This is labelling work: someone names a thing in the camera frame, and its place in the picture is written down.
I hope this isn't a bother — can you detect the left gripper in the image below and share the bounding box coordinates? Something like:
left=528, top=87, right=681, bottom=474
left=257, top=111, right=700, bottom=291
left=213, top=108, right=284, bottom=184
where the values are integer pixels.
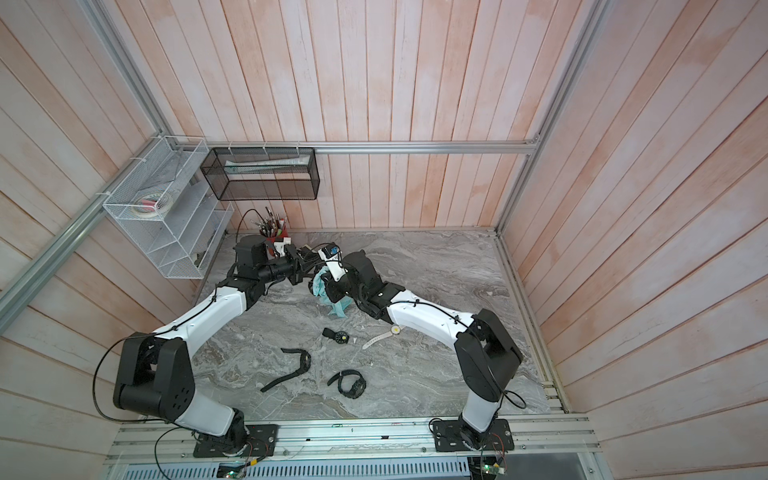
left=258, top=244, right=324, bottom=286

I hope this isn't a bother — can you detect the teal microfiber cloth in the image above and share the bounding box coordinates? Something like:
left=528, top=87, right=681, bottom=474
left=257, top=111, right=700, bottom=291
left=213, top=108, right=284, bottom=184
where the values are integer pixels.
left=309, top=267, right=353, bottom=318

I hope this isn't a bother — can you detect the black open-strap watch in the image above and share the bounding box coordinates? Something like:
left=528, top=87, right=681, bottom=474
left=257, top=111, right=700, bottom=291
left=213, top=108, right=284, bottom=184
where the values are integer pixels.
left=259, top=347, right=313, bottom=394

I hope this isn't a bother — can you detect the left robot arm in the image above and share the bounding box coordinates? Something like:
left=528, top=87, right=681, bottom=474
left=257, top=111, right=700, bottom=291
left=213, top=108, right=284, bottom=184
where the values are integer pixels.
left=113, top=235, right=324, bottom=442

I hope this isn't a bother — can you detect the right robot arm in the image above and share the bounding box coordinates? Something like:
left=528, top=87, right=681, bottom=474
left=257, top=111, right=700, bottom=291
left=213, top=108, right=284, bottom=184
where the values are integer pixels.
left=319, top=244, right=524, bottom=434

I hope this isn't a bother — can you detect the red pen holder cup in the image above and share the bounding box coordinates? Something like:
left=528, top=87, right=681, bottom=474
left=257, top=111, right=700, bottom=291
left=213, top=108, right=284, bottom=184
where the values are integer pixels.
left=267, top=230, right=291, bottom=244

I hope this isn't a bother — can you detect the tape roll on shelf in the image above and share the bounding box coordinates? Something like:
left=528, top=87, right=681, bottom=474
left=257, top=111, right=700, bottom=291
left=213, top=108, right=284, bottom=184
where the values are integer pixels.
left=130, top=192, right=172, bottom=218

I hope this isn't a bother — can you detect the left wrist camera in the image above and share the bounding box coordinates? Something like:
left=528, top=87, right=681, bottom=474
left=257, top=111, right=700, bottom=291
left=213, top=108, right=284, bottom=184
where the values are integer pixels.
left=273, top=237, right=292, bottom=257

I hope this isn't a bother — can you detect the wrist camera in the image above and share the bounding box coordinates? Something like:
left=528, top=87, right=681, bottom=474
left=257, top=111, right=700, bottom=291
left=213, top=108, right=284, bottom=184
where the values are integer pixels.
left=318, top=242, right=346, bottom=281
left=273, top=237, right=292, bottom=257

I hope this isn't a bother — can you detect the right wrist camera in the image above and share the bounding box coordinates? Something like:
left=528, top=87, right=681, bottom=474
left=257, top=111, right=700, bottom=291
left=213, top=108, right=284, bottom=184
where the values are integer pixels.
left=318, top=242, right=346, bottom=281

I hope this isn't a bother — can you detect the black mesh wall basket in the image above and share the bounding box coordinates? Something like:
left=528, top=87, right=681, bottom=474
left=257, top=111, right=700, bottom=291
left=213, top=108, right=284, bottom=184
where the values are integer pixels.
left=201, top=146, right=321, bottom=201

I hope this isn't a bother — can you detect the white wire wall shelf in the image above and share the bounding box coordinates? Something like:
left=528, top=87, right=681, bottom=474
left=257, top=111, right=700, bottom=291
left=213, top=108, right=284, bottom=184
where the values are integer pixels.
left=104, top=136, right=233, bottom=280

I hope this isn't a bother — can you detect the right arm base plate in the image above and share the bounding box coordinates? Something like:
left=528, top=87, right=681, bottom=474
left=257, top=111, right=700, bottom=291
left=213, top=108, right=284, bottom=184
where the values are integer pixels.
left=428, top=418, right=515, bottom=453

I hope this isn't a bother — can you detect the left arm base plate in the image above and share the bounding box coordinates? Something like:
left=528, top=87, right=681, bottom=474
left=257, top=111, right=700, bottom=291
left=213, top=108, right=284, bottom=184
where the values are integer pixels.
left=193, top=424, right=279, bottom=458

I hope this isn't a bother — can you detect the aluminium front rail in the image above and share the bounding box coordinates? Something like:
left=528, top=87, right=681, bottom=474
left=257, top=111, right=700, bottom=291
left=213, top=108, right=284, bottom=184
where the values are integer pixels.
left=105, top=414, right=600, bottom=465

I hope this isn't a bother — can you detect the aluminium wall frame rail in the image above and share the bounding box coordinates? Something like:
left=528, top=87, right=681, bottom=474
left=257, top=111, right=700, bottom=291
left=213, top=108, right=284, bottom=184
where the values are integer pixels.
left=0, top=0, right=610, bottom=334

